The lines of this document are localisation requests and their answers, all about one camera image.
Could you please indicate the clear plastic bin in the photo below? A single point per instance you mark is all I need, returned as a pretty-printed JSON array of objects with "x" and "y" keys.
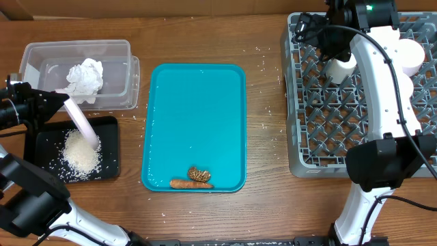
[{"x": 45, "y": 65}]

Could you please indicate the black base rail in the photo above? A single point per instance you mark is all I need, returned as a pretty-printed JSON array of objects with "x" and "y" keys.
[{"x": 235, "y": 243}]

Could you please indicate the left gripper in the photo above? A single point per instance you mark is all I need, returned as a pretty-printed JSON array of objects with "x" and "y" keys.
[{"x": 39, "y": 112}]

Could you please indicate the black plastic tray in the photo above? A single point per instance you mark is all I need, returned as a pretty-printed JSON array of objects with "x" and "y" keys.
[{"x": 45, "y": 149}]

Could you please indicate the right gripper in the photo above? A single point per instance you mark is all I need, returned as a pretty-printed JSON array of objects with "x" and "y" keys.
[{"x": 314, "y": 22}]

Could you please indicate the white napkin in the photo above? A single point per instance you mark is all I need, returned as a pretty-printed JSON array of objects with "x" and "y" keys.
[{"x": 85, "y": 79}]

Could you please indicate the teal plastic tray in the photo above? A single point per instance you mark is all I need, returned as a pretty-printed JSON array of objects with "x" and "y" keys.
[{"x": 196, "y": 117}]

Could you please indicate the small pink plate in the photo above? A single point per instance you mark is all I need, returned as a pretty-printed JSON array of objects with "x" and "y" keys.
[{"x": 411, "y": 55}]

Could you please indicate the orange carrot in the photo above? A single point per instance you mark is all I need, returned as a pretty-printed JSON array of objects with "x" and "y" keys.
[{"x": 189, "y": 184}]

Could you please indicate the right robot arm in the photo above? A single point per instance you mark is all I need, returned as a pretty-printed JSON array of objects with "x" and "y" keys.
[{"x": 368, "y": 31}]

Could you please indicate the pile of white rice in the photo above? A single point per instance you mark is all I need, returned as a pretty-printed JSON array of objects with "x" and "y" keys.
[{"x": 77, "y": 160}]

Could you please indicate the large white plate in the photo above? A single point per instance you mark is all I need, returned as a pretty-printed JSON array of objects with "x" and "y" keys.
[{"x": 82, "y": 123}]

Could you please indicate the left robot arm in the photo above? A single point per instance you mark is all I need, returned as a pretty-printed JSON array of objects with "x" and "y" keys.
[{"x": 43, "y": 206}]

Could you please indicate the white cup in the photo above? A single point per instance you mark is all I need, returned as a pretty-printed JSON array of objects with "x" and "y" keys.
[{"x": 339, "y": 70}]

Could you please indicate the grey dishwasher rack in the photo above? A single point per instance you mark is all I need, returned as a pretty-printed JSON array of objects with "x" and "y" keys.
[{"x": 324, "y": 120}]

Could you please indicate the pale green bowl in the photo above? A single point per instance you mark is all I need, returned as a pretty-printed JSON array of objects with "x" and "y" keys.
[{"x": 406, "y": 89}]

